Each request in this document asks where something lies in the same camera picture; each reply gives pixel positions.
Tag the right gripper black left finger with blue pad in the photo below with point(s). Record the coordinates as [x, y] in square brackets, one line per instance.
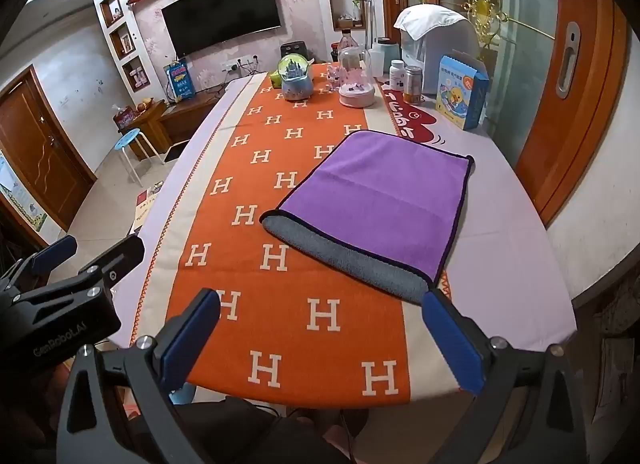
[94, 427]

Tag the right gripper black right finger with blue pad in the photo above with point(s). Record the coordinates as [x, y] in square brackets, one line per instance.
[549, 427]

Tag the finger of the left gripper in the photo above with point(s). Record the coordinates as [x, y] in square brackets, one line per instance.
[117, 262]
[50, 254]

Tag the purple grey microfiber towel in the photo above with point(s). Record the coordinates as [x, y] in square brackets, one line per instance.
[379, 208]

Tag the blue round stool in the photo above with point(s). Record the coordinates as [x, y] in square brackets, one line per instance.
[136, 137]

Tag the brown wooden door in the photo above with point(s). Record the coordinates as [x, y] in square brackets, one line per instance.
[40, 152]

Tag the wooden tv cabinet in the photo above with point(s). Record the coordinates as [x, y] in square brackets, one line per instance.
[165, 125]

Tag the pink tablecloth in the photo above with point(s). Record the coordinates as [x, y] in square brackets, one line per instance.
[501, 271]

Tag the orange H pattern table runner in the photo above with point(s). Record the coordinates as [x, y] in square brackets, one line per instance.
[290, 330]

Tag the blue framed sign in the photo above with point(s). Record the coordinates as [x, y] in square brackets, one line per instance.
[180, 85]

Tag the green small item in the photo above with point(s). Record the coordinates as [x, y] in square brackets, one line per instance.
[275, 79]

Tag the blue castle snow globe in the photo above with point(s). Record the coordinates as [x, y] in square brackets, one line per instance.
[296, 78]

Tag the black small appliance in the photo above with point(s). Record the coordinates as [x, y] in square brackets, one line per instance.
[295, 47]

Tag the pink glass dome ornament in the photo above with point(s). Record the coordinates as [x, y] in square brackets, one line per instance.
[357, 86]

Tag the clear glass bottle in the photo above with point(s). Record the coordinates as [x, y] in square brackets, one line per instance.
[345, 41]

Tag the red white cartoon mat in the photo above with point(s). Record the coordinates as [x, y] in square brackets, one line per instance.
[411, 122]

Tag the white translucent jar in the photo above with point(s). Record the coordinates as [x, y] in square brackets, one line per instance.
[376, 62]

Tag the white pill bottle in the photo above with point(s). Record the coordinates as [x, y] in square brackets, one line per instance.
[396, 75]

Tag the silver orange can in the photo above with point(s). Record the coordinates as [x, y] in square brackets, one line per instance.
[413, 84]

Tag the blue yellow duck box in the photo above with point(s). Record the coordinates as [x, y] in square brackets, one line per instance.
[462, 88]

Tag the teal lidded container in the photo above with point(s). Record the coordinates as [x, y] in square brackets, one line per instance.
[389, 50]

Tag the wooden sliding glass door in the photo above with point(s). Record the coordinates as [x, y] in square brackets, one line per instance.
[549, 142]

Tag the white cloth cover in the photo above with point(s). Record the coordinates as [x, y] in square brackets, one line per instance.
[418, 20]

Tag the white water dispenser appliance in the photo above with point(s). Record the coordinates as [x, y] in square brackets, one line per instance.
[425, 46]

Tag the gold ornament on glass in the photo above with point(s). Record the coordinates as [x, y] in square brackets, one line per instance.
[487, 17]

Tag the white wall shelf unit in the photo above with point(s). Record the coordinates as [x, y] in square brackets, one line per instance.
[126, 45]

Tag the black wall television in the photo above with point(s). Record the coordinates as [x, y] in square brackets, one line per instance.
[197, 24]

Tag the silver recessed door handle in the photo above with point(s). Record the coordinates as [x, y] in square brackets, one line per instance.
[570, 53]

